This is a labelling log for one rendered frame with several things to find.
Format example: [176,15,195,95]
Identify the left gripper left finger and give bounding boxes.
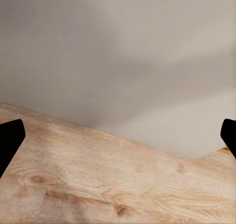
[0,119,26,177]

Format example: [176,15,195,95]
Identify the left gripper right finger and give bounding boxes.
[220,119,236,158]

